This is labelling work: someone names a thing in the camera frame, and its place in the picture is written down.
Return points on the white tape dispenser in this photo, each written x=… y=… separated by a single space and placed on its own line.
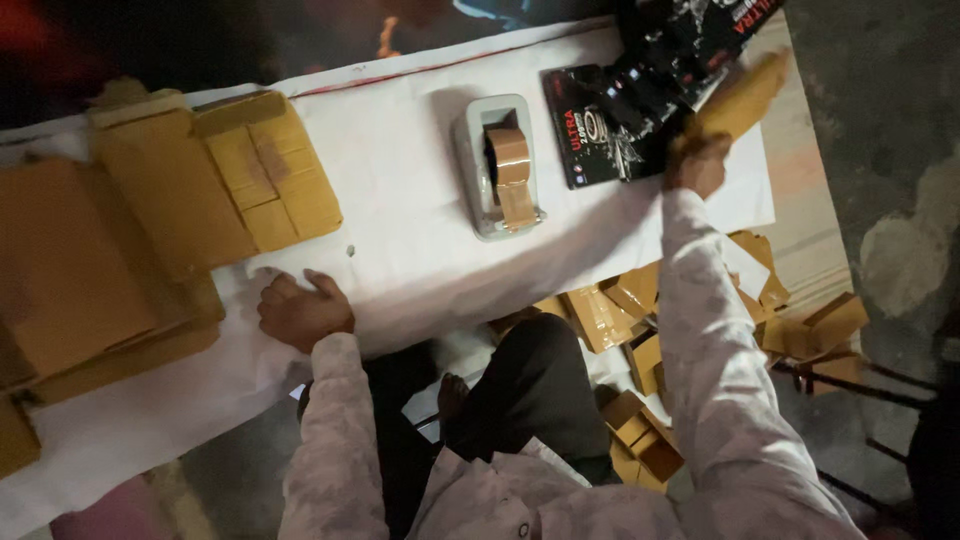
x=480 y=191

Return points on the person's white patterned shirt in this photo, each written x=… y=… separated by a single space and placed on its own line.
x=525 y=499

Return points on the brown cardboard piece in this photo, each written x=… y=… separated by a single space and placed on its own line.
x=742 y=97

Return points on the person's right hand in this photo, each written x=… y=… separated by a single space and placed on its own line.
x=699 y=166

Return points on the person's foot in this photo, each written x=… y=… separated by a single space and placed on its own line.
x=451 y=396

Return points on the black metal frame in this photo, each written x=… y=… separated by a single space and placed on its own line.
x=862 y=386

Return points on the large brown cardboard box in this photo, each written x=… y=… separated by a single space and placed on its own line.
x=82 y=277

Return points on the heap of brown cardboard boxes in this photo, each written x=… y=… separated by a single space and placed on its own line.
x=626 y=315

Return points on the brown packing tape roll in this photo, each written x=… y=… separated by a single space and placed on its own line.
x=511 y=161

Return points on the person's right fingers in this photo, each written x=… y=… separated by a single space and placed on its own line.
x=703 y=145

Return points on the small brown cardboard box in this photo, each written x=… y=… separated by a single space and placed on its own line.
x=15 y=442

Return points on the pile of black printed packets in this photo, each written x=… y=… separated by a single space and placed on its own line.
x=679 y=41

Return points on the person's left hand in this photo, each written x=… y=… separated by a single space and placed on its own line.
x=304 y=315

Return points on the person's dark trousers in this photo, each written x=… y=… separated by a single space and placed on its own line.
x=525 y=382

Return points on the folded brown box with flaps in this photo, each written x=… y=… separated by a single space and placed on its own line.
x=274 y=176

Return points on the white paper table cover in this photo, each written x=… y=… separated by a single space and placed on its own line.
x=405 y=225

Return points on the medium brown cardboard box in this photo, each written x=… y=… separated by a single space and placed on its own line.
x=165 y=180

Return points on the black printed packet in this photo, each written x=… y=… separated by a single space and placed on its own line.
x=589 y=131

